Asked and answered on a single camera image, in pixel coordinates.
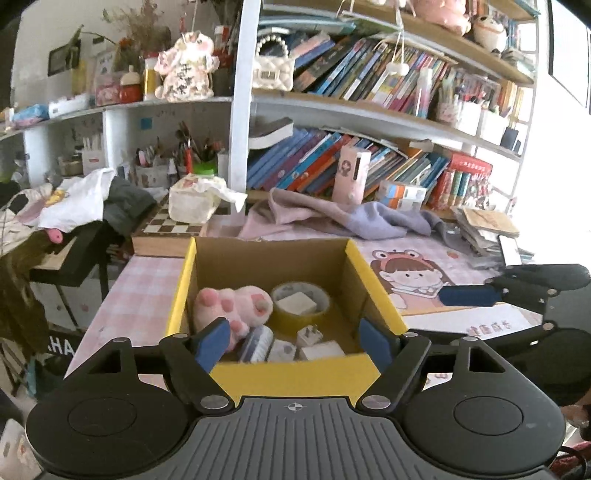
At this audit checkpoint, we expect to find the white rectangular block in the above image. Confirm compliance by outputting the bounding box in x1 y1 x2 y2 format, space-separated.
277 292 319 315
299 340 346 361

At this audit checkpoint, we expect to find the white quilted handbag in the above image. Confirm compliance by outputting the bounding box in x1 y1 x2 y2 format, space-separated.
252 33 296 92

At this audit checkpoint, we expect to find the black smartphone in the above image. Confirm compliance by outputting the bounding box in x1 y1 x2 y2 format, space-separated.
499 234 523 266

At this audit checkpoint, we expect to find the black printed bag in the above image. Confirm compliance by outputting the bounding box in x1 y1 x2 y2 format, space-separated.
34 323 77 398

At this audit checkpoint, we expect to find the green cup with pens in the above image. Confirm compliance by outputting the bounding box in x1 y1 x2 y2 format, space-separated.
175 122 227 178

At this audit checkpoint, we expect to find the white pen holder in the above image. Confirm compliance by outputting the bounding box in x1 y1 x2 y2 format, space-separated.
480 110 509 146

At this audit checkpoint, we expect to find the pink plush pig toy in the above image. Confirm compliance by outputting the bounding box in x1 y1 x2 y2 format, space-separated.
193 285 274 352

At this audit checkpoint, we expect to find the open grey book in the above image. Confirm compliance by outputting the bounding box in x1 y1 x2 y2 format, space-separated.
249 116 295 149

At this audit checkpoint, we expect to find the dried flower bunch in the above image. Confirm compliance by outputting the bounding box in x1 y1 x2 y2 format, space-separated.
102 0 174 51

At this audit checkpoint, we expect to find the yellow cardboard box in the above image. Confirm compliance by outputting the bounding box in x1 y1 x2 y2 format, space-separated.
165 237 408 407

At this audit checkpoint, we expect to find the stack of brown notebooks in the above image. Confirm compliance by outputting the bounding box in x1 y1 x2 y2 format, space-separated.
455 205 522 257

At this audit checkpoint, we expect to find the dark grey garment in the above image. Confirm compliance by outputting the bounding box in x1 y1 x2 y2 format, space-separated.
102 175 158 227

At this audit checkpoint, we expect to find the yellow bottle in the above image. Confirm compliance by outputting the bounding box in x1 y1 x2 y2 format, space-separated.
143 55 162 100

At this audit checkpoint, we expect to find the small white printed box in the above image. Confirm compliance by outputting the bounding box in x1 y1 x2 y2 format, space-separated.
268 339 297 363

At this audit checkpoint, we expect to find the stack of orange blue boxes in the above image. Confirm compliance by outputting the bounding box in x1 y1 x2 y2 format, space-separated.
376 181 428 212

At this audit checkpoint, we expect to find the white shirt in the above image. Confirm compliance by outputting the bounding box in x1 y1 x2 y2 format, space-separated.
37 167 116 232

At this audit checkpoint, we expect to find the white round cat figurine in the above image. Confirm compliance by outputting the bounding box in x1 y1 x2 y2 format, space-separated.
473 15 509 54

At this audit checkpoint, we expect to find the cream tissue pack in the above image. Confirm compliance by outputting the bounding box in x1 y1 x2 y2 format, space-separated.
167 174 249 222

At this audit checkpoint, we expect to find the yellow tape roll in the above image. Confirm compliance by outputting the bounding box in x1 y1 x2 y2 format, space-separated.
271 281 332 328

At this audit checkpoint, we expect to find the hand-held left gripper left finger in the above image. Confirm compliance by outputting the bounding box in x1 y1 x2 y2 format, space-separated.
62 318 235 415

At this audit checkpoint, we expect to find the pink purple scarf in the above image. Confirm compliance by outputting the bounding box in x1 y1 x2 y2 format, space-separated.
238 187 458 241

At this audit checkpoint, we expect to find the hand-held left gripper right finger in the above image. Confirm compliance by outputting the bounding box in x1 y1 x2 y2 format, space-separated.
357 318 528 414

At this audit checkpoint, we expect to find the white dark-label bottle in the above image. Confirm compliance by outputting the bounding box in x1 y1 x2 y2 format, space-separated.
238 325 274 363

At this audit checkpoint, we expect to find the pink gift box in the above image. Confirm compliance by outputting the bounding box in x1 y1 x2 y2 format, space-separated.
95 74 122 106

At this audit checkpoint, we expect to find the black side table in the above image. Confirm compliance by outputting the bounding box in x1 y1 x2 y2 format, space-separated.
28 222 125 287

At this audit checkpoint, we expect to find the row of blue books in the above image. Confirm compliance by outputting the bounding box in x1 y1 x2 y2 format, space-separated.
247 127 451 206

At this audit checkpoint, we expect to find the row of colourful books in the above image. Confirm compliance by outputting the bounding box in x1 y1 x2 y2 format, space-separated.
291 32 455 114

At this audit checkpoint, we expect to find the red white doll jar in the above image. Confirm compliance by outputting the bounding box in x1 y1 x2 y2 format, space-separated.
119 65 143 104

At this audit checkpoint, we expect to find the brown cloth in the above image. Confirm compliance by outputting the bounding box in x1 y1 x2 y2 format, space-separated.
0 231 56 352

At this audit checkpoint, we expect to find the white power adapter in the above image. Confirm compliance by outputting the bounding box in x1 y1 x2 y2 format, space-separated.
296 325 322 348

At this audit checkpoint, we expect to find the white shelf unit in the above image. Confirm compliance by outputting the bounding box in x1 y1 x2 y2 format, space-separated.
0 0 541 222

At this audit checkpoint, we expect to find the tall pink printed box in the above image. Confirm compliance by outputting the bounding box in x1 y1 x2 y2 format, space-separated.
333 147 371 204

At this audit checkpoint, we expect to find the clear pen holder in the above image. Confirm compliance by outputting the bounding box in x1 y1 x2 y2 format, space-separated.
457 99 483 137

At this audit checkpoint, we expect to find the flat white box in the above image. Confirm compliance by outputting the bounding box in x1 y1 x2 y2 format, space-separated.
48 95 90 118

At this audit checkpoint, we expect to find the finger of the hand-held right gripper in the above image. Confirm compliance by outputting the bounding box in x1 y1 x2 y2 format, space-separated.
438 264 591 317
404 320 573 352

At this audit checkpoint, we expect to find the black picture frame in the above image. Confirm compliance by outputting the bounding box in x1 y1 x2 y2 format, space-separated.
48 39 81 77

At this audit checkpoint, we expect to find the pink round plush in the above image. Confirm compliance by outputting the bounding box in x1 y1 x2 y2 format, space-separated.
411 0 472 35

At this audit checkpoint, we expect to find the red boxed book set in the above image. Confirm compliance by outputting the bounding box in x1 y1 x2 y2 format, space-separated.
427 154 494 210

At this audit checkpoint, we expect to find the wooden chessboard box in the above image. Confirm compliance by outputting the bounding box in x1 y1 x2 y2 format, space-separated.
131 194 232 258

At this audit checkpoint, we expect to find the pink lucky cat ornament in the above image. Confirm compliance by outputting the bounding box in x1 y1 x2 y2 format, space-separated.
154 30 218 102

